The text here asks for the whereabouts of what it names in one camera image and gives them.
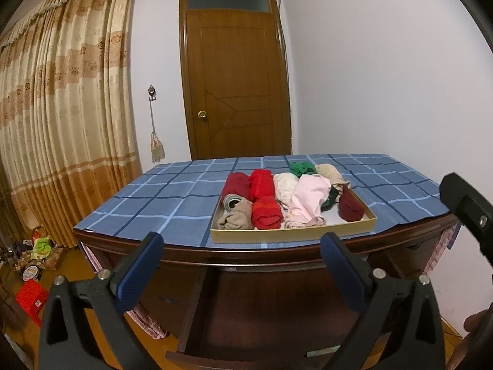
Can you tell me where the brown wooden door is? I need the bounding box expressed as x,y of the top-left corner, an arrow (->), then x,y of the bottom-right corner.
179,0 -> 292,161

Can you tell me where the blue plaid tablecloth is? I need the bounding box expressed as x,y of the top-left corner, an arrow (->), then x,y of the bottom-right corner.
73,153 -> 451,248

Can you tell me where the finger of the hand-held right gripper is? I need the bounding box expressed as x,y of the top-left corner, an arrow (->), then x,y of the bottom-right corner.
440,173 -> 493,268

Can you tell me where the bright green cloth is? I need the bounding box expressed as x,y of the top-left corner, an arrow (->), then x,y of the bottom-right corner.
33,237 -> 55,259

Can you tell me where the shallow cardboard tray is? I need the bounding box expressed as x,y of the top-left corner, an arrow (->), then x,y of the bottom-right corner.
210,170 -> 377,244

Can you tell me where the person's right hand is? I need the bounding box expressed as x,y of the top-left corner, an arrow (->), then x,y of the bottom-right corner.
447,310 -> 493,370

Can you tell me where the bright red sock roll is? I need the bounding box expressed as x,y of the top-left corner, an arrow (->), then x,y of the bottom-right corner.
251,196 -> 283,230

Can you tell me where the maroon underwear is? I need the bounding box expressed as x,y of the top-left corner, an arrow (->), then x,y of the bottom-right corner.
338,186 -> 365,222

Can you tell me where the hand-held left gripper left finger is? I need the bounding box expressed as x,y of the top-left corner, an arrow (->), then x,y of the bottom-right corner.
39,232 -> 166,370

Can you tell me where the pale green flat packet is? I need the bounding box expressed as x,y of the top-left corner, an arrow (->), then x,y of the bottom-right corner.
306,347 -> 340,359

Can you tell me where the beige sock roll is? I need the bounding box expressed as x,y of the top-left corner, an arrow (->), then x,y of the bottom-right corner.
315,164 -> 349,194

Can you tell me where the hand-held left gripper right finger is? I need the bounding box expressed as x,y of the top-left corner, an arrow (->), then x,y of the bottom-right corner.
320,232 -> 447,370

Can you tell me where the cream white sock roll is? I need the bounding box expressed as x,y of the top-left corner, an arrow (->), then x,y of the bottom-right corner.
273,173 -> 302,207

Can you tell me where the green black sock bundle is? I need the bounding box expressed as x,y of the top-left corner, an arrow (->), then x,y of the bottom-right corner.
290,161 -> 340,211

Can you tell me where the black wall cable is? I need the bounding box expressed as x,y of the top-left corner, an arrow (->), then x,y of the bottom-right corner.
271,0 -> 294,143

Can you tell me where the dark red sock roll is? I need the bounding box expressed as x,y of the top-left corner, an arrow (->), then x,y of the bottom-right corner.
222,172 -> 253,212

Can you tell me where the red box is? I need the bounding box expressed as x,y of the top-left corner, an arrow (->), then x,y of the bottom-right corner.
16,279 -> 49,326

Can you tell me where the beige patterned curtain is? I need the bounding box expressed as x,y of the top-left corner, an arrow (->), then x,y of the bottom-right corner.
0,0 -> 141,247

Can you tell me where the tasselled curtain tieback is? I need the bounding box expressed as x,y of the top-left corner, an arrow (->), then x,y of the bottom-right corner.
150,102 -> 166,163

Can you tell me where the dark wooden desk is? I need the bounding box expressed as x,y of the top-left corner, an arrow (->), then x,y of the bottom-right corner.
73,214 -> 463,370

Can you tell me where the plain red underwear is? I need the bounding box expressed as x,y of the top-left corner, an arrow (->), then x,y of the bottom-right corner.
249,169 -> 275,203

